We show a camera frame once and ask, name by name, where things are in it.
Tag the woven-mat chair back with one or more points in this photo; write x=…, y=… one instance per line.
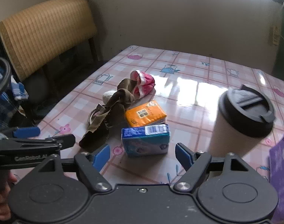
x=44, y=32

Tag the blue plaid shirt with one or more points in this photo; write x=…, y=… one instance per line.
x=19, y=91

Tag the blue tissue packet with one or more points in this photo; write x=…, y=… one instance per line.
x=144, y=144

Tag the white balled sock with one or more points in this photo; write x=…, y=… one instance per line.
x=108, y=96

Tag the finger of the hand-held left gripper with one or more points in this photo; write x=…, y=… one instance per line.
x=67, y=140
x=27, y=131

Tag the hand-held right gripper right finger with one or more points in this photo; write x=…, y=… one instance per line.
x=182, y=155

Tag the white cup with black lid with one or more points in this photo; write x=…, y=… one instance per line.
x=225, y=133

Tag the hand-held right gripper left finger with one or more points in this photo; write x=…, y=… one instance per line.
x=101, y=157

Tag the brown cloth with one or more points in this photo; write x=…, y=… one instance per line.
x=114, y=112

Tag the orange tissue packet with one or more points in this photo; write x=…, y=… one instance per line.
x=144, y=114

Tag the white wall outlet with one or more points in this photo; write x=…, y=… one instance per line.
x=275, y=36

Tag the purple packet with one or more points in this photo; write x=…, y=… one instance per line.
x=281, y=168

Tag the pink cloth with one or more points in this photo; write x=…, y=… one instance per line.
x=145, y=84

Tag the dark wooden chair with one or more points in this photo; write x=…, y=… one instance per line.
x=62, y=58

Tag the person's left hand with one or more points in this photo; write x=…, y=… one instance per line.
x=0, y=203

